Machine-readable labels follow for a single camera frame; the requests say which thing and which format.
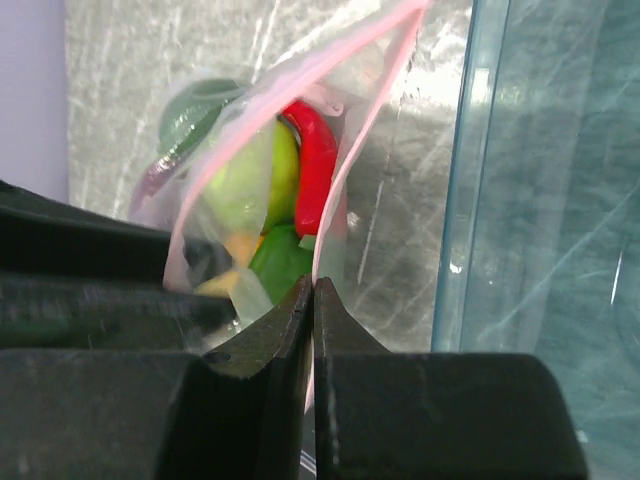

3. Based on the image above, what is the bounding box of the teal plastic food container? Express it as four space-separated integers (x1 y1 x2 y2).
431 0 639 479

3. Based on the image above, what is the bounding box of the clear zip top bag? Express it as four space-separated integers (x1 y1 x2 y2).
127 0 471 351

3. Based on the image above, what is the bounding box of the red chili toy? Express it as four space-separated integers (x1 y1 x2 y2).
283 100 338 237

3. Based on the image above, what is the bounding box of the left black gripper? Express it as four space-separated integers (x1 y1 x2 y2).
1 183 235 350

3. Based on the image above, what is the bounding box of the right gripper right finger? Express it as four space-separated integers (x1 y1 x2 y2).
313 278 588 479

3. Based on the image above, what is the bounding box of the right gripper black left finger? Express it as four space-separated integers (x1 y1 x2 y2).
1 275 312 479

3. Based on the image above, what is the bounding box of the purple eggplant toy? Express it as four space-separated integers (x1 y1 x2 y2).
129 154 188 219

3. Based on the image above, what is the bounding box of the green apple toy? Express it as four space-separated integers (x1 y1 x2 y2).
194 120 300 240

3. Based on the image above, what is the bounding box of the green bell pepper toy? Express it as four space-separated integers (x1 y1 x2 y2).
249 224 313 304

